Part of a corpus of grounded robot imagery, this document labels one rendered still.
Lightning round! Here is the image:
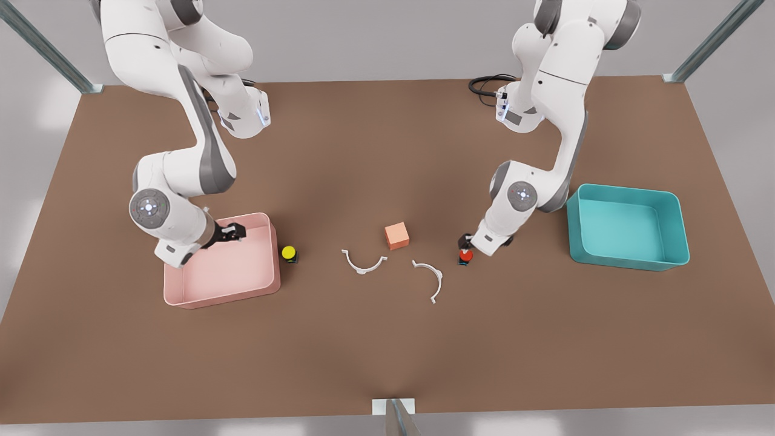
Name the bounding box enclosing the pink storage box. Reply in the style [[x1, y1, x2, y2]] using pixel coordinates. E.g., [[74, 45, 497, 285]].
[[163, 212, 282, 310]]

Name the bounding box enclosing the blue storage box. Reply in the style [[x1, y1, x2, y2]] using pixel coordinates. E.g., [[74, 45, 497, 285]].
[[566, 183, 691, 272]]

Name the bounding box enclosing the white curved clip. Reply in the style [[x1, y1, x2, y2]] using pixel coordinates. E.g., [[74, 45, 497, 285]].
[[412, 260, 444, 304], [341, 249, 389, 276]]

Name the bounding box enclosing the orange cube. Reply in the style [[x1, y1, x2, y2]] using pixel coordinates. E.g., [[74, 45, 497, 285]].
[[384, 222, 411, 251]]

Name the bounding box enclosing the black cable loop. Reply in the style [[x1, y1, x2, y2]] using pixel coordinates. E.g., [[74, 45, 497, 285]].
[[468, 74, 519, 109]]

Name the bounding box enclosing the silver frame post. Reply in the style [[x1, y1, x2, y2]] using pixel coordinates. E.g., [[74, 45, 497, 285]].
[[0, 0, 105, 95], [662, 0, 767, 84], [371, 398, 423, 436]]

